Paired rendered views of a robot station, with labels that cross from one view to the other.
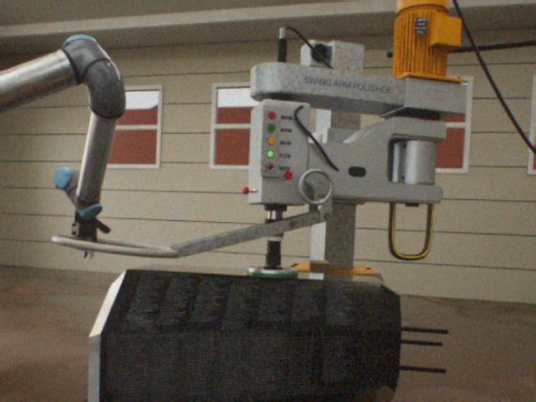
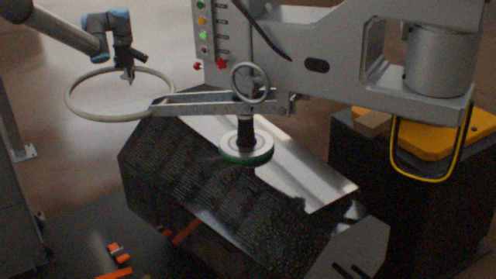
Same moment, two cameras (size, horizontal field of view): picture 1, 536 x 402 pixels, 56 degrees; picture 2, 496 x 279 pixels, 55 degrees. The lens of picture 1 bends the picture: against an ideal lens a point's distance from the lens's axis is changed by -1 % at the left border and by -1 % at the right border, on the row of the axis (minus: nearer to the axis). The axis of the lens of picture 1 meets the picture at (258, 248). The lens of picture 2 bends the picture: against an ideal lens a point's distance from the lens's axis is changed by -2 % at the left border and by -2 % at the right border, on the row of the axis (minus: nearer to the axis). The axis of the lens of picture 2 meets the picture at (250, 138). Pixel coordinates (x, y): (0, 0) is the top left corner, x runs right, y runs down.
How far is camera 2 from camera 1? 1.83 m
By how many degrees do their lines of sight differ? 53
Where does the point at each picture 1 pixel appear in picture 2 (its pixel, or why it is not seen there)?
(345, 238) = not seen: hidden behind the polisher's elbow
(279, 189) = (220, 74)
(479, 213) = not seen: outside the picture
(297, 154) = (236, 36)
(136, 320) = (136, 155)
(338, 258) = not seen: hidden behind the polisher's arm
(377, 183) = (346, 84)
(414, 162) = (417, 60)
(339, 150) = (291, 35)
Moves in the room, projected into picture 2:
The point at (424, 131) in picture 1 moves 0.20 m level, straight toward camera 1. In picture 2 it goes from (434, 15) to (372, 29)
